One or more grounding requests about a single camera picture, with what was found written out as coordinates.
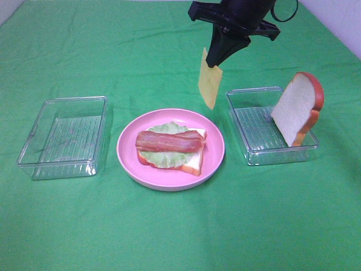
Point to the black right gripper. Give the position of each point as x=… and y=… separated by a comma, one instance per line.
x=245, y=18

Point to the yellow cheese slice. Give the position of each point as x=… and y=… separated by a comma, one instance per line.
x=209, y=81

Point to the bread slice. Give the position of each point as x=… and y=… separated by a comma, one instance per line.
x=193, y=166
x=298, y=108

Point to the bacon strip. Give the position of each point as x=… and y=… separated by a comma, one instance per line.
x=187, y=134
x=169, y=144

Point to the green lettuce leaf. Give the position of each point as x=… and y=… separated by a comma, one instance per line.
x=167, y=159

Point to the right clear plastic tray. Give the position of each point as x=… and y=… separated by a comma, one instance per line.
x=260, y=140

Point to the clear plastic tray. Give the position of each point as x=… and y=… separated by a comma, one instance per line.
x=66, y=139
x=260, y=140

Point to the pink round plate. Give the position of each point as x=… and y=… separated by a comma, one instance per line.
x=167, y=179

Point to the left clear plastic tray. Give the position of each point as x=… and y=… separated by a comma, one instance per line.
x=66, y=139

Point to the green tablecloth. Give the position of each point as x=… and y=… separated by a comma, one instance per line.
x=144, y=56

